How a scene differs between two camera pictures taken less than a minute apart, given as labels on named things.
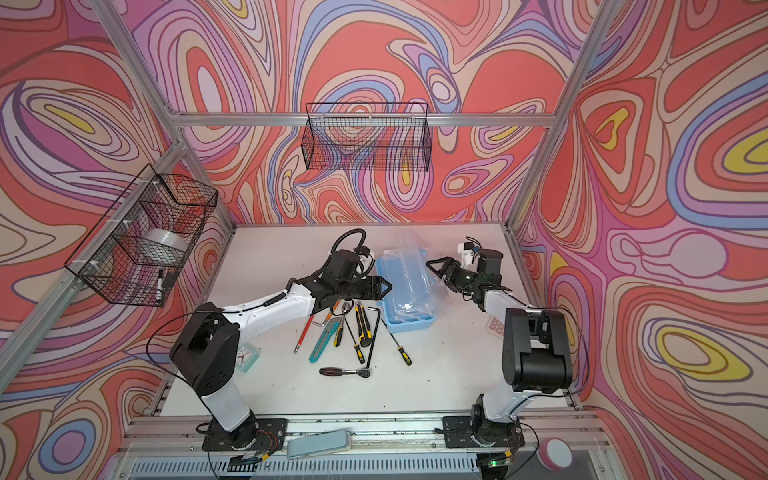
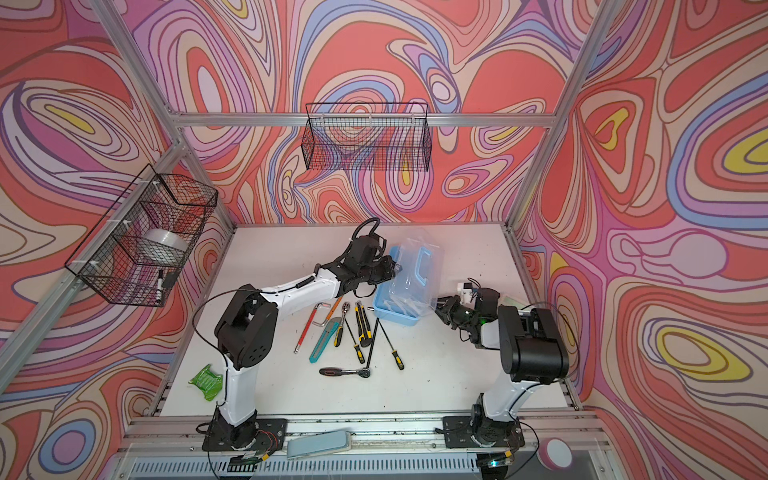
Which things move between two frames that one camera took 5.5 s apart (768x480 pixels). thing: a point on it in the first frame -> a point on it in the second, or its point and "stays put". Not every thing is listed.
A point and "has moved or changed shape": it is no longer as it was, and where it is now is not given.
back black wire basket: x=360 y=136 stays put
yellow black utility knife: x=365 y=335 stays put
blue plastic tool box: x=417 y=296 has moved or changed shape
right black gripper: x=450 y=278 -> x=446 y=312
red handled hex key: x=309 y=322 stays put
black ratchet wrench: x=335 y=372 stays put
